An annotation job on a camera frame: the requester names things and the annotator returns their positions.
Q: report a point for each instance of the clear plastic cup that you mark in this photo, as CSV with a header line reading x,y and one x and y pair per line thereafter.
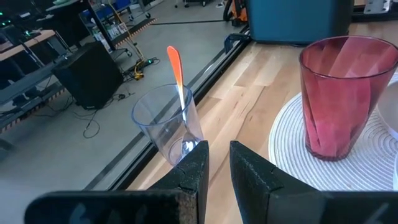
x,y
161,130

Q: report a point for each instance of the yellow black hazard strip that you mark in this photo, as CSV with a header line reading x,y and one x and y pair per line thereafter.
x,y
136,31

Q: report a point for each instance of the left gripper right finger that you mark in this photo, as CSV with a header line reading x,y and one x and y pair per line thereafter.
x,y
280,202

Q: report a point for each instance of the red plastic cup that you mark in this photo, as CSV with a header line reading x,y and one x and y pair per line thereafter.
x,y
339,102

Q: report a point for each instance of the white ceramic bowl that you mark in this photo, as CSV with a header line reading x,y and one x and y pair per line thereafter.
x,y
390,109

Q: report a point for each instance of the orange vacuum cleaner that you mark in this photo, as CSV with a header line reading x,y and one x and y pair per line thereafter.
x,y
236,11

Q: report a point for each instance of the round white woven placemat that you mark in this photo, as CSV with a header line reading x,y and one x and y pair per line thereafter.
x,y
289,149

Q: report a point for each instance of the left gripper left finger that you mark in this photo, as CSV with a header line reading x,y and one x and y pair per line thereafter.
x,y
124,208

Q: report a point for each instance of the wooden top desk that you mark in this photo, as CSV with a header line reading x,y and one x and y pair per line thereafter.
x,y
28,42

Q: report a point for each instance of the black cabinet box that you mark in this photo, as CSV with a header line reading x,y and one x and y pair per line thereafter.
x,y
88,74

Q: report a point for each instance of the blue storage bins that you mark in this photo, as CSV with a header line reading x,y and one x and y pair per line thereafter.
x,y
109,7

